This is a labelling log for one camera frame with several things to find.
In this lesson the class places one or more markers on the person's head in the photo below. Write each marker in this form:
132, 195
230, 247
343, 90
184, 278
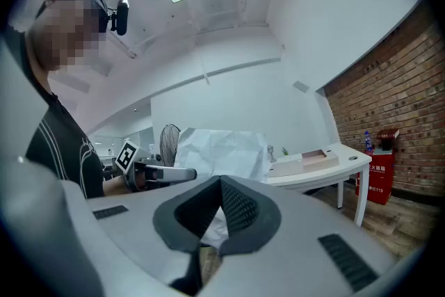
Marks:
62, 34

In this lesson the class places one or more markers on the small green potted plant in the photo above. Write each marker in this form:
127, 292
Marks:
285, 151

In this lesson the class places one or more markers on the white cloth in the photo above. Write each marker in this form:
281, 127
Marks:
222, 153

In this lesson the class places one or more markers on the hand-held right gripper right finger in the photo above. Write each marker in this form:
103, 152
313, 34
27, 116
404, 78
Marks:
253, 219

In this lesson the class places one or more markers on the person's black printed t-shirt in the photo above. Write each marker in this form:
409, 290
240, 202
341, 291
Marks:
66, 149

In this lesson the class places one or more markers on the white table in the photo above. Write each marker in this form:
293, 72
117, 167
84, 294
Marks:
347, 167

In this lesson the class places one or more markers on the dark red box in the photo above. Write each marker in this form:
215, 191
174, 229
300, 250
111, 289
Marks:
388, 134

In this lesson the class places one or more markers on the black floor fan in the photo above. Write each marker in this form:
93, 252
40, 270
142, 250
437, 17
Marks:
169, 146

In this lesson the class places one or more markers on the red fire equipment cabinet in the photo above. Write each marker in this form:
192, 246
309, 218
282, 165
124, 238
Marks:
379, 181

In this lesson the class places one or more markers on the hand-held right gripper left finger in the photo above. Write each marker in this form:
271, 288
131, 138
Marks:
180, 219

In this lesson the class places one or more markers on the blue water bottle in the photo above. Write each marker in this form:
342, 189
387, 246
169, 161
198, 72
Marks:
368, 144

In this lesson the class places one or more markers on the black head-mounted camera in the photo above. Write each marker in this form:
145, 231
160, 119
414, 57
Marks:
122, 16

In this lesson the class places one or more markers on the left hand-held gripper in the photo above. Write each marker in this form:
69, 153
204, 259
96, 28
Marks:
127, 156

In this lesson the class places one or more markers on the person's left forearm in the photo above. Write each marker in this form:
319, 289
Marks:
114, 188

